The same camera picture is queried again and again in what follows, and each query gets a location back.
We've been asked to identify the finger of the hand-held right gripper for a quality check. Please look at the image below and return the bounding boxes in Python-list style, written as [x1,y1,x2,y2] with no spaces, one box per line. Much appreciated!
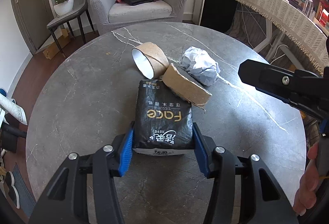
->
[238,59,329,122]

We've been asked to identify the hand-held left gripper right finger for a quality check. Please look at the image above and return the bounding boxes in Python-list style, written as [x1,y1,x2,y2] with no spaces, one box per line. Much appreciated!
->
[191,122,300,224]

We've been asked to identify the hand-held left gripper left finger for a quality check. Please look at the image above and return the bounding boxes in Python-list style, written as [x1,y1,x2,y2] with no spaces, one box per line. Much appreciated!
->
[28,121,136,224]

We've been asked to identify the black tissue packet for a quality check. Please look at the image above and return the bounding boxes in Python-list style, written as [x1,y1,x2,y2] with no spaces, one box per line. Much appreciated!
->
[132,79,195,157]

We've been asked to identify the person's right hand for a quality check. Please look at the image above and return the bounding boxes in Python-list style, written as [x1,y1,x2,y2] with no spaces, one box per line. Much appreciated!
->
[292,141,320,217]

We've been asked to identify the fringed beige desk cloth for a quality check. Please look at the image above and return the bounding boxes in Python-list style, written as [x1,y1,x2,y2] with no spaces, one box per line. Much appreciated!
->
[195,0,329,76]

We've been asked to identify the torn brown cardboard piece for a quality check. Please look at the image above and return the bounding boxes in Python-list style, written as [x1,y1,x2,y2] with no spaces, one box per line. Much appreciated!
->
[162,64,213,109]

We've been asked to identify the large crumpled white paper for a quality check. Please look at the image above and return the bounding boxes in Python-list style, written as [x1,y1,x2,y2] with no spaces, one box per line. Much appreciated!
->
[179,46,221,86]

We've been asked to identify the black cabinet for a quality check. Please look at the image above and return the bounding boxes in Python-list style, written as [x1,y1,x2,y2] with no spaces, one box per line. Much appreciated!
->
[193,0,239,34]

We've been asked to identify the cardboard tape roll core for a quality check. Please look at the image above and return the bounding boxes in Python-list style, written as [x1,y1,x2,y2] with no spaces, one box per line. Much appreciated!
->
[131,42,169,80]

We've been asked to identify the grey striped floor mat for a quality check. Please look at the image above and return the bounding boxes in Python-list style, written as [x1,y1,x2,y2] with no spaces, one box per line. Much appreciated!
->
[12,162,37,210]

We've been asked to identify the black and white shoe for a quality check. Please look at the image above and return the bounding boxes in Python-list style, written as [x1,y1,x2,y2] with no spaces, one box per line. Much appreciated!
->
[5,171,21,209]

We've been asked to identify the pale green patterned tablecloth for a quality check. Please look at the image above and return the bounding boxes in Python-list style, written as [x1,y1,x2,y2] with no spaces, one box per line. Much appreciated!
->
[0,93,28,126]

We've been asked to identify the brown cardboard box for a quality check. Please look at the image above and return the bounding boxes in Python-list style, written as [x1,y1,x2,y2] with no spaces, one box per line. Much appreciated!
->
[42,28,71,60]

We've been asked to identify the grey armchair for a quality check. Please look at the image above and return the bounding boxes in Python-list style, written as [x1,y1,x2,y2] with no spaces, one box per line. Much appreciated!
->
[90,0,188,34]

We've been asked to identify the grey dining chair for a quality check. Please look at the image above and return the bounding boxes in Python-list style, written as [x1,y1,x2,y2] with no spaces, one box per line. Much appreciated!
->
[46,0,96,59]

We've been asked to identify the grey door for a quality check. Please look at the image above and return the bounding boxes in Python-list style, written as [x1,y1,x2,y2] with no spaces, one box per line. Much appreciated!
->
[9,0,52,55]

